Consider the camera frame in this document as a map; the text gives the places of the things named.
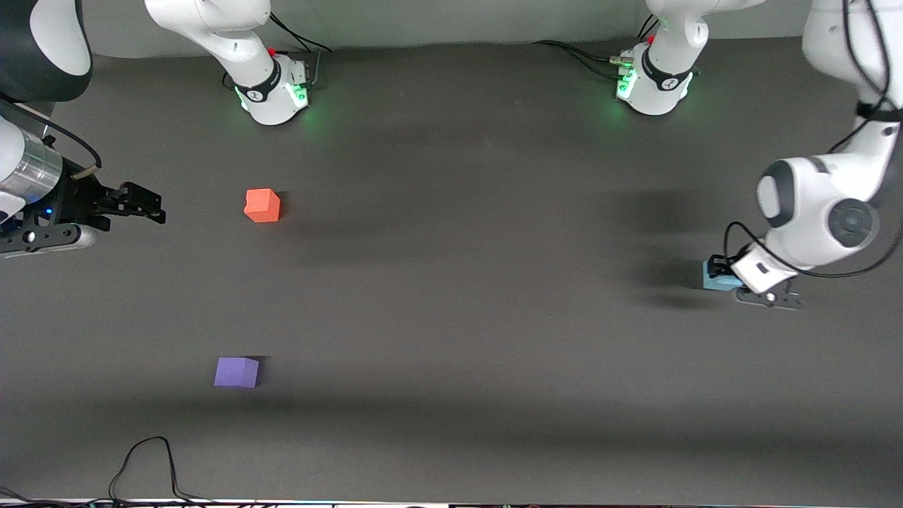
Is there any light blue foam block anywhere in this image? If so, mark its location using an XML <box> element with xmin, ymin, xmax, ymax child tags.
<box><xmin>702</xmin><ymin>260</ymin><xmax>745</xmax><ymax>291</ymax></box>

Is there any orange foam block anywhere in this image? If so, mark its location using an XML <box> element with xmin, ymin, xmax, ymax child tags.
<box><xmin>244</xmin><ymin>188</ymin><xmax>281</xmax><ymax>224</ymax></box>

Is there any purple foam block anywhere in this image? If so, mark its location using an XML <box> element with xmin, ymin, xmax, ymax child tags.
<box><xmin>214</xmin><ymin>357</ymin><xmax>260</xmax><ymax>389</ymax></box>

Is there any black looped cable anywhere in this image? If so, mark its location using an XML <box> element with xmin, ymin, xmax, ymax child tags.
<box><xmin>108</xmin><ymin>436</ymin><xmax>212</xmax><ymax>505</ymax></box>

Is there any black right arm base cable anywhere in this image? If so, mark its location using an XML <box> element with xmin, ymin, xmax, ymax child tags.
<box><xmin>268</xmin><ymin>11</ymin><xmax>332</xmax><ymax>54</ymax></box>

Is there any black cable at table edge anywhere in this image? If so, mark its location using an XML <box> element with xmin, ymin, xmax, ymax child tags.
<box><xmin>0</xmin><ymin>485</ymin><xmax>92</xmax><ymax>507</ymax></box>

